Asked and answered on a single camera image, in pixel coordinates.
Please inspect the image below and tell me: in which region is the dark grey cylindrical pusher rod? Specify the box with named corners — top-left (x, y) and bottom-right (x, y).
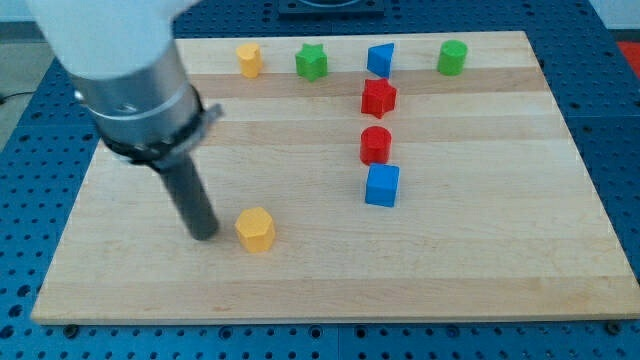
top-left (159, 155), bottom-right (219, 241)

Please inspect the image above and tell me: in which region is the yellow hexagon block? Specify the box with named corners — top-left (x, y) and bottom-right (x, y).
top-left (235, 207), bottom-right (276, 253)

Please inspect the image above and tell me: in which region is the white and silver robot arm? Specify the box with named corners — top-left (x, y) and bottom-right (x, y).
top-left (27, 0), bottom-right (223, 240)

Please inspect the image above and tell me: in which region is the blue cube block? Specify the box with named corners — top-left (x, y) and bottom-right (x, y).
top-left (365, 163), bottom-right (400, 207)

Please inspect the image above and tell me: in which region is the green star block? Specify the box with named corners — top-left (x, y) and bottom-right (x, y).
top-left (295, 43), bottom-right (328, 82)

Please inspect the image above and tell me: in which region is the red cylinder block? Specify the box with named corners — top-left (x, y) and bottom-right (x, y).
top-left (359, 126), bottom-right (392, 165)

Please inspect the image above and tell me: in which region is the red star block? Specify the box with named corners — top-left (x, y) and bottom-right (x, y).
top-left (361, 78), bottom-right (397, 119)

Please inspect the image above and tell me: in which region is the blue triangle block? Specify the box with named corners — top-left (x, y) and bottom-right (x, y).
top-left (366, 43), bottom-right (395, 78)

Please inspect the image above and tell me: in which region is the wooden board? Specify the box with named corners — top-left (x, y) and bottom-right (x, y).
top-left (32, 31), bottom-right (639, 325)

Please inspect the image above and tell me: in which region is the green cylinder block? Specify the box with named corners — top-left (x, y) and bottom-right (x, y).
top-left (437, 39), bottom-right (468, 76)

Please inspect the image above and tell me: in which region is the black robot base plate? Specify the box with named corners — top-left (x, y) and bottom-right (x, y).
top-left (275, 0), bottom-right (385, 18)

